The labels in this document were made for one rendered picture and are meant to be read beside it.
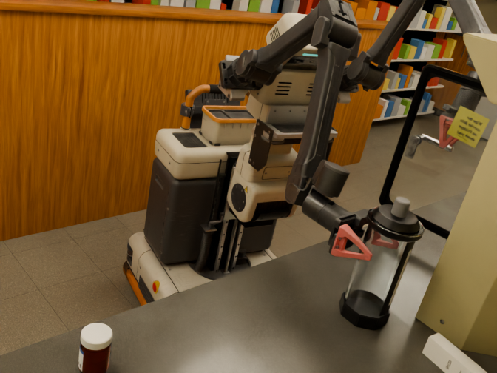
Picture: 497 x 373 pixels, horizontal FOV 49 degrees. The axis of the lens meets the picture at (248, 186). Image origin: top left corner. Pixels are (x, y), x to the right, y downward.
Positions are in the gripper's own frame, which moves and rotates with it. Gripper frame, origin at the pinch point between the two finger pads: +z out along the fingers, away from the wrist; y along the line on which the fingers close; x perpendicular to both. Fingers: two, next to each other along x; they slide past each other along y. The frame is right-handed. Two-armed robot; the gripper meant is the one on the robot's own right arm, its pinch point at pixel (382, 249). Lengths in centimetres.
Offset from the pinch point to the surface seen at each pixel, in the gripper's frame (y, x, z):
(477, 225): 10.0, -9.7, 11.3
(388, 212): -1.4, -8.4, -0.7
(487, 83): 9.9, -34.3, 3.0
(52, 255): 10, 111, -166
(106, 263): 30, 110, -150
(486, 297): 10.1, 2.3, 18.2
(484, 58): 9.9, -38.2, 0.9
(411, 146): 36.1, -8.7, -20.2
